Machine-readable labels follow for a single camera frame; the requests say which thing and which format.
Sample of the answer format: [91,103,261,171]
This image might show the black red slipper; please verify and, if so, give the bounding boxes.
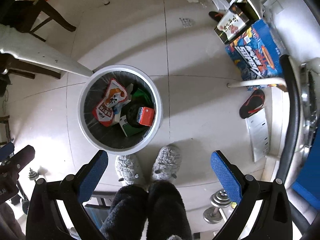
[239,89,265,119]

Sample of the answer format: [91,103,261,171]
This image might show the DHA pure milk carton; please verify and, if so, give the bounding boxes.
[111,83,134,126]

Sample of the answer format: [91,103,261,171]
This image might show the green carton in bin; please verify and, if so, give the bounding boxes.
[119,115,146,137]

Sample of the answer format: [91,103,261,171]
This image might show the black dining chair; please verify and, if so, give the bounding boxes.
[1,0,76,42]

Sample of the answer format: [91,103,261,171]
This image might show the small red carton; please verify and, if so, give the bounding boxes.
[137,107,155,127]

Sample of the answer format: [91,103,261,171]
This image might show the right grey fuzzy slipper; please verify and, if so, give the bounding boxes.
[151,145,182,183]

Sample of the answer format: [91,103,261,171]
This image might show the left grey fuzzy slipper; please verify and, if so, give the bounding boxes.
[115,154,146,188]

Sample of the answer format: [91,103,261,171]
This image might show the white gold liquor box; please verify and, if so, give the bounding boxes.
[214,2,253,44]

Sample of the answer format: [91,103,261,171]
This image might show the chrome dumbbell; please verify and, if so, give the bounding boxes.
[203,189,231,224]

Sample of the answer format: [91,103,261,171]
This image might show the grey fuzzy slipper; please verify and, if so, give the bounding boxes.
[151,145,182,183]
[115,154,146,188]

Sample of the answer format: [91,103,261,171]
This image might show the blue printed cardboard box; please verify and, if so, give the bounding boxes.
[225,20,286,81]

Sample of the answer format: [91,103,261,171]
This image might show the red chicken feet snack bag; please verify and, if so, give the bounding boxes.
[92,78,127,127]

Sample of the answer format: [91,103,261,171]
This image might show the white trash bin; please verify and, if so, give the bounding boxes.
[78,64,163,155]

